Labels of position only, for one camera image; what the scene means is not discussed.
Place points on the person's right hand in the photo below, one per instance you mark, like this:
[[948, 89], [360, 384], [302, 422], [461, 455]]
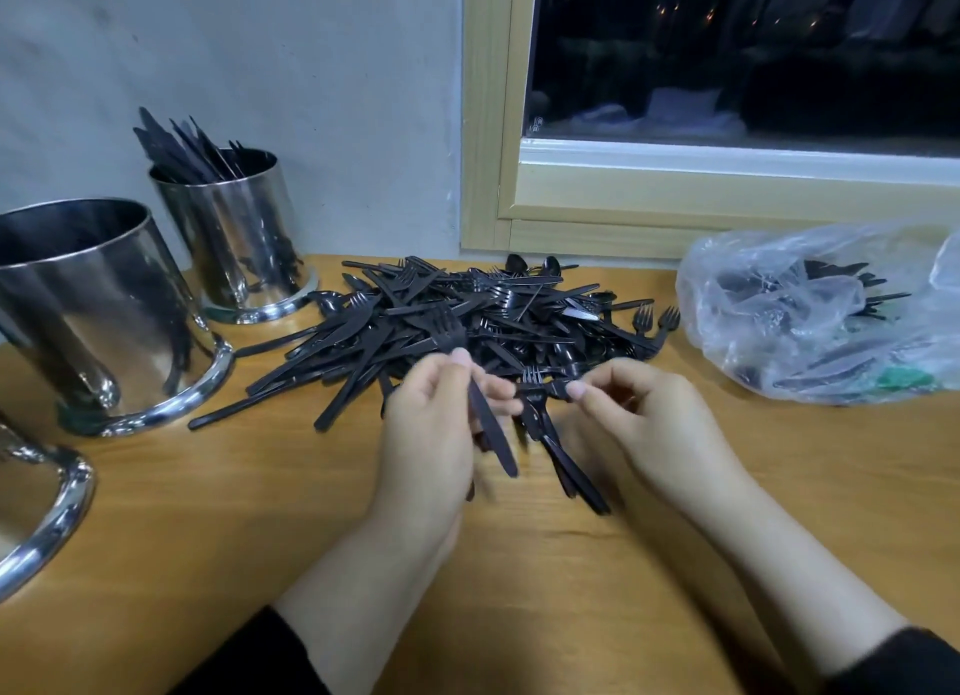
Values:
[[660, 439]]

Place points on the person's left hand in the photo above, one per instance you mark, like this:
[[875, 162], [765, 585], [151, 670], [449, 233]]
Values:
[[420, 447]]

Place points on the person's right thumb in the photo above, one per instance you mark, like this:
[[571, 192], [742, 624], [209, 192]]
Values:
[[596, 404]]

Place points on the person's left thumb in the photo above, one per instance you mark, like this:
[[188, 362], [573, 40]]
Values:
[[452, 376]]

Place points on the person's right forearm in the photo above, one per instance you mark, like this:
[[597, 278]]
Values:
[[787, 574]]

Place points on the person's left forearm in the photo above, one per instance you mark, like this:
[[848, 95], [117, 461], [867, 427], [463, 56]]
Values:
[[367, 597]]

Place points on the pile of black plastic cutlery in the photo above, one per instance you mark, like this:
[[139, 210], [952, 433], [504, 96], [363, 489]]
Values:
[[450, 327]]

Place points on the clear plastic bag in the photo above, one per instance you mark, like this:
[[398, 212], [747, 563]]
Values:
[[817, 319]]

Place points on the black cutlery inside bag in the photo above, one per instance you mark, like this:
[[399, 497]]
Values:
[[832, 304]]

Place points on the small steel canister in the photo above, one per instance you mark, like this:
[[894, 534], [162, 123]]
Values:
[[232, 237]]

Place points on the black sleeve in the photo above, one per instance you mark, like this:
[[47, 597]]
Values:
[[900, 664], [255, 661]]

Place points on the bundle of black plastic knives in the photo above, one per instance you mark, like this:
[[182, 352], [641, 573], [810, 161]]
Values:
[[184, 151]]

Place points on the large steel canister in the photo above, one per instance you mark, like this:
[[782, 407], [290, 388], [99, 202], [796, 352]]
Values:
[[97, 304]]

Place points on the dark window pane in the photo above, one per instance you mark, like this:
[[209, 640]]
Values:
[[750, 42]]

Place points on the steel canister with rounded rim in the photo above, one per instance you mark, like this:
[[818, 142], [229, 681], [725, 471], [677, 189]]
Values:
[[45, 507]]

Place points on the wooden window frame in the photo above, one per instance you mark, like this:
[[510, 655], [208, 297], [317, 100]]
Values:
[[600, 199]]

